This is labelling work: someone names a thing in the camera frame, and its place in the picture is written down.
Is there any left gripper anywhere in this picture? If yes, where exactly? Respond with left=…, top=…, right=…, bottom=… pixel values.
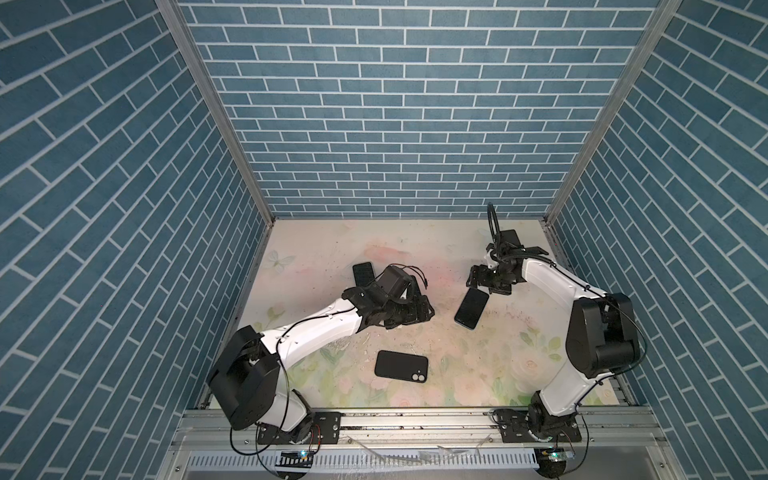
left=382, top=292, right=438, bottom=329

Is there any light blue phone case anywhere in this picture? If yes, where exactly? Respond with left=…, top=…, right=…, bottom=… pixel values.
left=352, top=262, right=376, bottom=288

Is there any black phone case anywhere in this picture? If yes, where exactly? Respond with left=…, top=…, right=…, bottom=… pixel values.
left=374, top=350, right=429, bottom=383

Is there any blue-edged black phone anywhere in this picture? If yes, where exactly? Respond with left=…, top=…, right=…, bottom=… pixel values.
left=454, top=288, right=489, bottom=330

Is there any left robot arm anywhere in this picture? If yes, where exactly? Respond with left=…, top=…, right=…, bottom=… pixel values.
left=206, top=264, right=435, bottom=438

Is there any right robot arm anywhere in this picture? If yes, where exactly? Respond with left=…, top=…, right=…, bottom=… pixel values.
left=454, top=225, right=644, bottom=442

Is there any left camera black cable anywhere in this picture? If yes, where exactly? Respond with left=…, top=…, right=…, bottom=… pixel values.
left=389, top=262, right=428, bottom=288

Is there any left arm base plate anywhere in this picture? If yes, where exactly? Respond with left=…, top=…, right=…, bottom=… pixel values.
left=257, top=411, right=342, bottom=446

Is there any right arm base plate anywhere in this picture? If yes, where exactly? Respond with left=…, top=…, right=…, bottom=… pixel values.
left=489, top=406, right=582, bottom=443

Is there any white slotted cable duct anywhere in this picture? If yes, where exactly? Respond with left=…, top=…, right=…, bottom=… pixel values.
left=187, top=448, right=539, bottom=474

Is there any aluminium front rail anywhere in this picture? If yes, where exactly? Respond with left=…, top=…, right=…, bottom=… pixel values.
left=170, top=407, right=667, bottom=451

